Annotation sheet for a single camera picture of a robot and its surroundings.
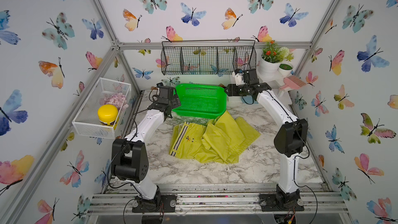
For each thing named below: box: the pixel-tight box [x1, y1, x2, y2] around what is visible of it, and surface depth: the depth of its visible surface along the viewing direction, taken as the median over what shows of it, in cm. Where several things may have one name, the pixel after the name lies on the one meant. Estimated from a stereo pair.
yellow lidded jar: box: [97, 104, 119, 127], surface depth 65 cm
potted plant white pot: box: [260, 54, 282, 75], surface depth 97 cm
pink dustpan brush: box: [278, 75, 307, 91], surface depth 106 cm
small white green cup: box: [278, 63, 294, 77], surface depth 106 cm
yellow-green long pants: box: [168, 110, 262, 165], surface depth 90 cm
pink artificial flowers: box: [98, 92, 130, 112], surface depth 70 cm
